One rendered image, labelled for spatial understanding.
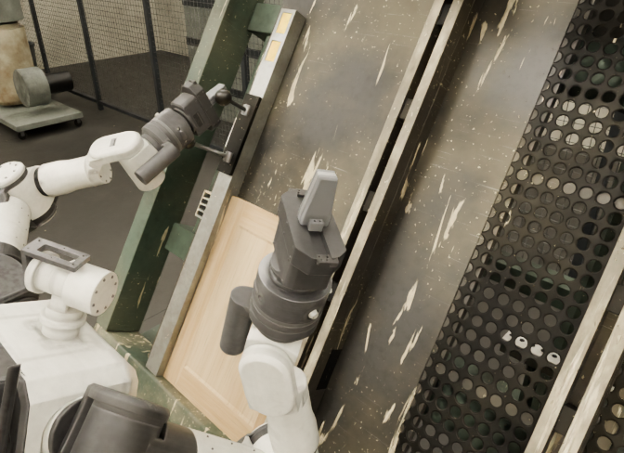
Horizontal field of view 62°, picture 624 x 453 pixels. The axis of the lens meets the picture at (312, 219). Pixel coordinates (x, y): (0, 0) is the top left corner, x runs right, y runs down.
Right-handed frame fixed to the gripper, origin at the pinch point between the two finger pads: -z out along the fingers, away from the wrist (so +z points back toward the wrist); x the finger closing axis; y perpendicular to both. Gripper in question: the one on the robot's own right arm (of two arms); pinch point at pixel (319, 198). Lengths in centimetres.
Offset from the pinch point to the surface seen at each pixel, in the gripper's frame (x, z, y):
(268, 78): 74, 18, 9
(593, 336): -5.5, 15.4, 43.1
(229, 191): 62, 42, 2
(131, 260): 68, 72, -19
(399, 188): 32.7, 18.6, 28.6
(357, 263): 24.3, 30.4, 21.2
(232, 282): 45, 57, 4
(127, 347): 52, 88, -19
